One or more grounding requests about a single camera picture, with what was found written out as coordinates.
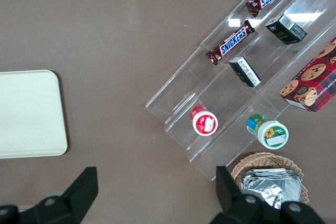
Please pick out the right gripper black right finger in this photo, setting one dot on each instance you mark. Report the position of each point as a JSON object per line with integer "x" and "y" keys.
{"x": 231, "y": 197}

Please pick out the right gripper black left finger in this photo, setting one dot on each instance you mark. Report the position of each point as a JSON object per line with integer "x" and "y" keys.
{"x": 71, "y": 200}

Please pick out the light wicker basket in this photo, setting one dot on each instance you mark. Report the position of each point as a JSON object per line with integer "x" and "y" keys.
{"x": 262, "y": 159}

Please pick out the cream plastic tray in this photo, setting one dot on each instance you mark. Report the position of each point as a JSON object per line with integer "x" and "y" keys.
{"x": 26, "y": 113}

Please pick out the silver foil package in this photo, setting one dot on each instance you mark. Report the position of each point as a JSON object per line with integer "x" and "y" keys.
{"x": 273, "y": 190}
{"x": 265, "y": 171}

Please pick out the green sunflower lidded jar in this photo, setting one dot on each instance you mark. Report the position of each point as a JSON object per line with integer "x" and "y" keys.
{"x": 273, "y": 133}

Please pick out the red lidded small jar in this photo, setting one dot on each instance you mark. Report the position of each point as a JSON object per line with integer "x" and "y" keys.
{"x": 203, "y": 123}

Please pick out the clear acrylic stepped stand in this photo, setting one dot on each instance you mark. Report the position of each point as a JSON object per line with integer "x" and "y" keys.
{"x": 183, "y": 98}

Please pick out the small dark green box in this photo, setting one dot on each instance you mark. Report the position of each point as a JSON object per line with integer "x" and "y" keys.
{"x": 286, "y": 28}
{"x": 245, "y": 72}

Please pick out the red tartan cookie box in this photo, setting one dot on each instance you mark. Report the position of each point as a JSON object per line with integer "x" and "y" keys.
{"x": 312, "y": 85}

